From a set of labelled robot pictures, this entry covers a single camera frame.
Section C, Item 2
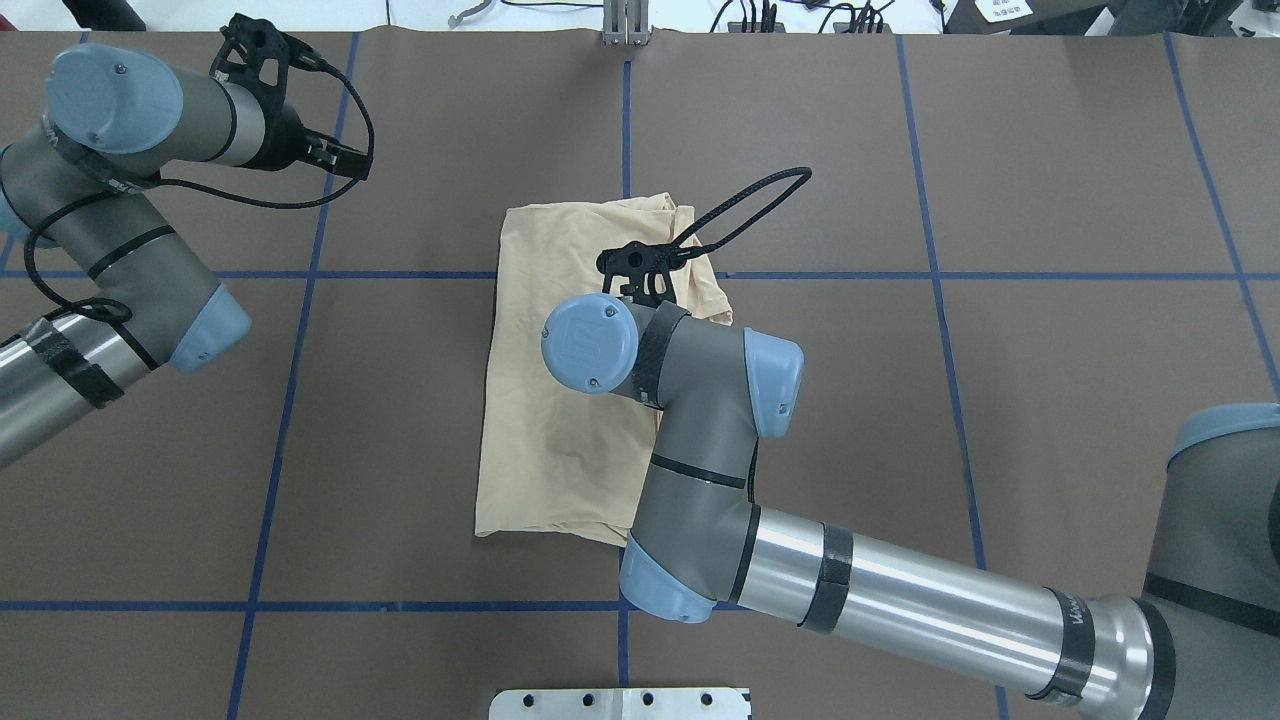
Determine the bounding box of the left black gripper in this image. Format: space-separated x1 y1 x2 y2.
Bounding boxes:
210 13 372 181

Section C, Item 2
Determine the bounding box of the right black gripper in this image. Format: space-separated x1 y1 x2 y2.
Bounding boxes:
596 241 691 307

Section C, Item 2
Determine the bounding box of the beige long sleeve graphic shirt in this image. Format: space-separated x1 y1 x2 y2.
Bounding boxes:
474 193 696 547

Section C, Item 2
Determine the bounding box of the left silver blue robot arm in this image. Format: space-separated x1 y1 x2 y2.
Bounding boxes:
1 14 375 466

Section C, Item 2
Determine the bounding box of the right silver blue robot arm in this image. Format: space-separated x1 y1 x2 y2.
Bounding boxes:
541 273 1277 719

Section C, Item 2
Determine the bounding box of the upper orange black usb hub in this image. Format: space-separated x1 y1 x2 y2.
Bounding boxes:
716 1 785 35

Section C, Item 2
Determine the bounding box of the orange black usb hub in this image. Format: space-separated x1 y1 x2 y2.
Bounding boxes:
716 1 785 35
819 1 895 35

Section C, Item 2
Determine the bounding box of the lower orange black usb hub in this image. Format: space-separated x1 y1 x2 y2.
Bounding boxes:
819 1 895 35

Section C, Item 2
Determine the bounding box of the black labelled box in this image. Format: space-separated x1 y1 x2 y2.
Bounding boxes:
943 1 1108 36

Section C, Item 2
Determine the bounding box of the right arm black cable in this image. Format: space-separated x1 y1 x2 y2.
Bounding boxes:
672 167 813 263

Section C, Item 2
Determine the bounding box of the aluminium frame post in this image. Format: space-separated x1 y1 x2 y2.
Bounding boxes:
602 0 652 47

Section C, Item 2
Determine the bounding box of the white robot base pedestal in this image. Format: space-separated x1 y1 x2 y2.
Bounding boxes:
488 685 753 719

